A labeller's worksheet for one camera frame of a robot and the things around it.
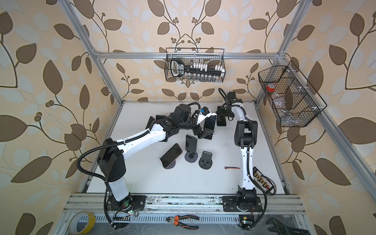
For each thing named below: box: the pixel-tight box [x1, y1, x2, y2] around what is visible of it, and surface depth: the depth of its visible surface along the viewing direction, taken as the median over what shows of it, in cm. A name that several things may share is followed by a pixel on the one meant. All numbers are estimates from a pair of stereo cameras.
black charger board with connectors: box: [252, 166, 277, 195], surface depth 81 cm
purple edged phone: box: [144, 116, 156, 130], surface depth 93 cm
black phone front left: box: [159, 142, 183, 169], surface depth 84 cm
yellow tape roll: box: [68, 211, 96, 235], surface depth 69 cm
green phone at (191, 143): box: [185, 134, 198, 155], surface depth 81 cm
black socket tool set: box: [170, 58, 226, 80], surface depth 86 cm
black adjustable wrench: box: [266, 217, 311, 235], surface depth 68 cm
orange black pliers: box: [165, 214, 200, 231], surface depth 71 cm
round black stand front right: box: [198, 150, 213, 170], surface depth 85 cm
